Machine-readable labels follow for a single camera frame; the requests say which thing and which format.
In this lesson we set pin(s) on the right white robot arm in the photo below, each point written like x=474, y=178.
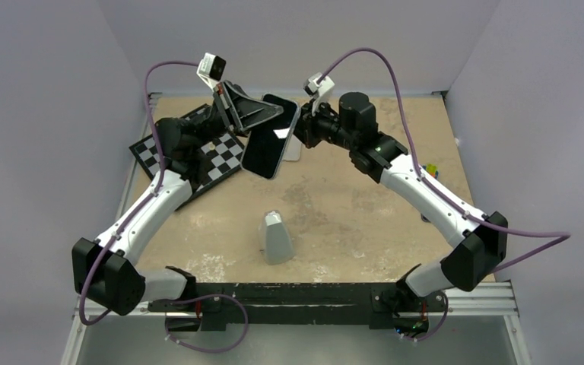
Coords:
x=478, y=240

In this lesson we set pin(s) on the black smartphone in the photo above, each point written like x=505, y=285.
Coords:
x=267, y=142

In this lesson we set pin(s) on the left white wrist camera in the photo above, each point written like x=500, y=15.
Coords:
x=210, y=69

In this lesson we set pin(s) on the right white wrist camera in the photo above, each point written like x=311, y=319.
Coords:
x=319, y=88

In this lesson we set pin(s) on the white phone case with phone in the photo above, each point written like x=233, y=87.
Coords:
x=293, y=150

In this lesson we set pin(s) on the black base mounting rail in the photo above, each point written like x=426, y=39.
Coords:
x=376, y=305

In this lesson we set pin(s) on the colourful toy car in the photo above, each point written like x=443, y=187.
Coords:
x=432, y=170

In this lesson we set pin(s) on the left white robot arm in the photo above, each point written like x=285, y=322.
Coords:
x=104, y=268

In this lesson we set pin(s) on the grey tapered block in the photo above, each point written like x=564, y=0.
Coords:
x=276, y=244

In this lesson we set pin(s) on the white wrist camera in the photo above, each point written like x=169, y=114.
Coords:
x=210, y=69
x=319, y=88

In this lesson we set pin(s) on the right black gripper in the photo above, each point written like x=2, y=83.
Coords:
x=305, y=125

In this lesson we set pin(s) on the black white chessboard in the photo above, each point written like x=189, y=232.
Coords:
x=196, y=145

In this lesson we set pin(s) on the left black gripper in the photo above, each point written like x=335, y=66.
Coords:
x=239, y=111

